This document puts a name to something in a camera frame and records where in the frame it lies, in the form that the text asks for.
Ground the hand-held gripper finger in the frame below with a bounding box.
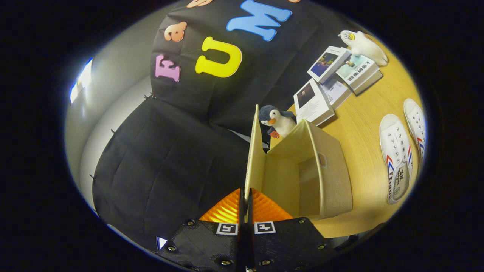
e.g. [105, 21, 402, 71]
[246, 188, 337, 272]
[157, 188, 244, 272]

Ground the beige fabric storage box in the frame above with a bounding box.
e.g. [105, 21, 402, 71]
[245, 105, 353, 220]

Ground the white canvas shoe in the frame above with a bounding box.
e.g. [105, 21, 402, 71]
[403, 99, 427, 161]
[379, 114, 413, 205]

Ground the black backdrop cloth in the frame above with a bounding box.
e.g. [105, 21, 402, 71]
[92, 0, 363, 250]

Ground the grey penguin plush toy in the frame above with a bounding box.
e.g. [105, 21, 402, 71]
[259, 105, 297, 138]

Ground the white book with portrait cover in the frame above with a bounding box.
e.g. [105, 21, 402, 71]
[294, 78, 335, 126]

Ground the thin white book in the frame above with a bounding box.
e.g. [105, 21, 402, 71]
[320, 76, 352, 110]

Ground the book with blue night cover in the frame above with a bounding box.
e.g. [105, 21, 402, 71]
[307, 46, 351, 84]

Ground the thick white-edged book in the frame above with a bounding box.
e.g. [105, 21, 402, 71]
[354, 70, 383, 96]

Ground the white duck plush toy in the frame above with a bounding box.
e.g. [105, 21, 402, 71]
[338, 30, 389, 66]

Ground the bright ceiling light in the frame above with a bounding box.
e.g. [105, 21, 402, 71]
[69, 59, 93, 103]

